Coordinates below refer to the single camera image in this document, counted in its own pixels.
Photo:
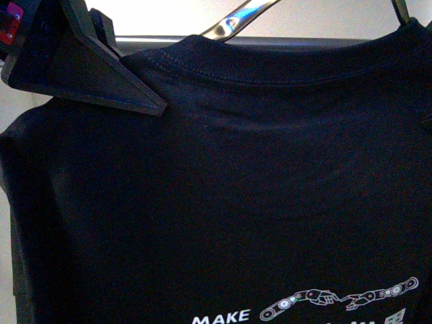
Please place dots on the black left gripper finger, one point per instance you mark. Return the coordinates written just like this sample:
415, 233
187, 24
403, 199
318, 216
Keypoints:
63, 49

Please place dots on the silver metal clothes hanger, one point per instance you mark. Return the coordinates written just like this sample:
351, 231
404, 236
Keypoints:
237, 20

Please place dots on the black printed t-shirt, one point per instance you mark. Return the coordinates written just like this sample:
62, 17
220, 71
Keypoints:
275, 188

